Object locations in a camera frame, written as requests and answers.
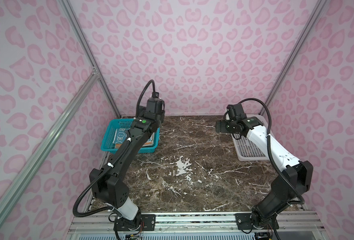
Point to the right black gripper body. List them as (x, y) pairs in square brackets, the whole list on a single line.
[(226, 127)]

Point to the white plastic basket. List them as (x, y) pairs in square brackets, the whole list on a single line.
[(247, 150)]

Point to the blue patterned towel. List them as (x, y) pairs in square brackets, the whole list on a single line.
[(121, 135)]

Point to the teal plastic basket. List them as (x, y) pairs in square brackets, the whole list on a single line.
[(107, 143)]

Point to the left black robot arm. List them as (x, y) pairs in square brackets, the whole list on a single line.
[(108, 182)]

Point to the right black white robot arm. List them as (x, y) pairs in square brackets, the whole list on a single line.
[(294, 176)]

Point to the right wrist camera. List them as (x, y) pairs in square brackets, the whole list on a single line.
[(235, 113)]

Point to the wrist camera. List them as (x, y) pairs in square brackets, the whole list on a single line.
[(155, 109), (235, 113)]

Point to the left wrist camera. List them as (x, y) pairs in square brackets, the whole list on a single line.
[(155, 109)]

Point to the aluminium frame post right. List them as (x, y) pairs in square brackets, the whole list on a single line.
[(310, 25)]

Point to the aluminium frame post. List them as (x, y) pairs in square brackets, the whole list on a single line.
[(76, 26), (310, 25)]

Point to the aluminium frame post left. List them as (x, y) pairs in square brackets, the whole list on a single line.
[(76, 26)]

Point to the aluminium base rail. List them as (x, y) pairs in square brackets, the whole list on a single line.
[(291, 225)]

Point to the aluminium frame strut left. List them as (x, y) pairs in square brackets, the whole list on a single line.
[(26, 175)]

